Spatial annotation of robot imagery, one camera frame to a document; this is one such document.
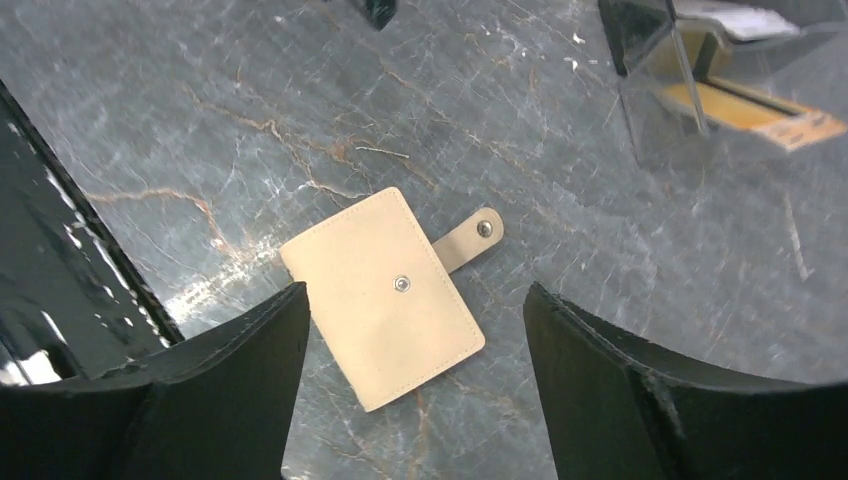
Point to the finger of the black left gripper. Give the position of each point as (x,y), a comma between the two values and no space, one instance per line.
(378,13)

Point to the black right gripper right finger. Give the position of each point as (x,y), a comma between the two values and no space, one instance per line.
(618,406)

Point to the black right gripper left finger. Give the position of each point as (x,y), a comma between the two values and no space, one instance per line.
(216,406)

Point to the beige leather card holder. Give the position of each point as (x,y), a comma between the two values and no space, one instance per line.
(381,295)

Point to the gold VIP card stack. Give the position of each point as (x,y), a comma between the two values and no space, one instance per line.
(784,123)

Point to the white card stack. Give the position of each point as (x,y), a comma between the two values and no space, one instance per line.
(738,22)

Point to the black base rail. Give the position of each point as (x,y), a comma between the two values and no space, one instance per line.
(72,303)

